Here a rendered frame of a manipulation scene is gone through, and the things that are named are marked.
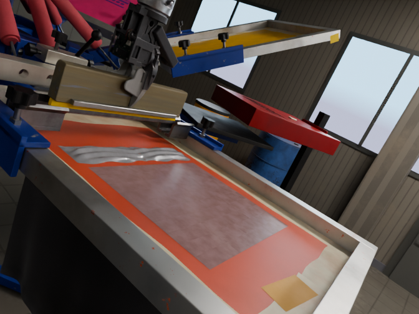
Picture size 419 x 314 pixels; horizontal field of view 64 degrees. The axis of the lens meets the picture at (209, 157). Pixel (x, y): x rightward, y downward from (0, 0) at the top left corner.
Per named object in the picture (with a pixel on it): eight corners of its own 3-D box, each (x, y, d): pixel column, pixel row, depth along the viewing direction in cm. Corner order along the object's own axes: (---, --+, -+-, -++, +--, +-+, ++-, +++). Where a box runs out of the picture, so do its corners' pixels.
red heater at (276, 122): (285, 129, 226) (293, 113, 223) (332, 158, 188) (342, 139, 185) (209, 101, 195) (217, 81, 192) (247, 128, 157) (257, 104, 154)
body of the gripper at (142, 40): (105, 53, 73) (124, -2, 70) (134, 62, 81) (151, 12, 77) (128, 65, 70) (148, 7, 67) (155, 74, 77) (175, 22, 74)
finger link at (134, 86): (113, 104, 74) (123, 62, 73) (133, 107, 79) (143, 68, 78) (123, 108, 73) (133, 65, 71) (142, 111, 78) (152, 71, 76)
